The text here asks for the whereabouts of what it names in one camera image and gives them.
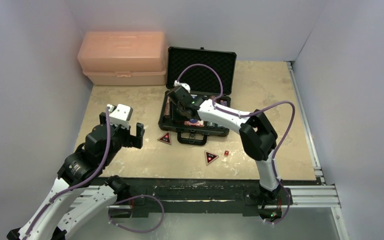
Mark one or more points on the brown lower chip stack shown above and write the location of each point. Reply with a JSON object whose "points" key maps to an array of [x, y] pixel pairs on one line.
{"points": [[167, 110]]}

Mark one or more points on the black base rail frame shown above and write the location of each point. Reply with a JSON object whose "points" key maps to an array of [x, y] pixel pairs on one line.
{"points": [[201, 196]]}

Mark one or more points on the purple chip stack in case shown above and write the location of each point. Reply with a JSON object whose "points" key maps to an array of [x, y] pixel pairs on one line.
{"points": [[223, 103]]}

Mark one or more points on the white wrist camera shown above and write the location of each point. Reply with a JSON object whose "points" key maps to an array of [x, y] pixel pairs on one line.
{"points": [[120, 115], [182, 84]]}

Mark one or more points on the red triangular dealer button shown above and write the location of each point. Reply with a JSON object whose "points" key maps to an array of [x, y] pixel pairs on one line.
{"points": [[165, 138]]}

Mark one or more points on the grey poker chip stack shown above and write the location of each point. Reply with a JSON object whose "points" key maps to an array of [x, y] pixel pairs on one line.
{"points": [[210, 125]]}

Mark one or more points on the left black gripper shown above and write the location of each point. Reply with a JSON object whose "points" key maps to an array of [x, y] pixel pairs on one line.
{"points": [[133, 140]]}

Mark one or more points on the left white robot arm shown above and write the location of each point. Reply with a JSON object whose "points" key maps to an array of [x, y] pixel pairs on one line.
{"points": [[55, 220]]}

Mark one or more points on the black poker set case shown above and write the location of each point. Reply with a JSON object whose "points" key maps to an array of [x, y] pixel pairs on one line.
{"points": [[208, 73]]}

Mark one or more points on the pink plastic storage box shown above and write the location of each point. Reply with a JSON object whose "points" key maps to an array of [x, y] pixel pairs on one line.
{"points": [[124, 58]]}

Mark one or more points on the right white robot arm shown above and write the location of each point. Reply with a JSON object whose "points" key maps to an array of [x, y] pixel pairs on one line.
{"points": [[258, 136]]}

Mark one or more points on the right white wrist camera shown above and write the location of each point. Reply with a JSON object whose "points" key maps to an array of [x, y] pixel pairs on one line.
{"points": [[182, 84]]}

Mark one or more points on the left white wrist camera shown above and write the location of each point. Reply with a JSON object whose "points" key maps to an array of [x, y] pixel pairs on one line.
{"points": [[120, 115]]}

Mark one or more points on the red card deck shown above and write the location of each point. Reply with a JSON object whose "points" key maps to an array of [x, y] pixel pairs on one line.
{"points": [[195, 123]]}

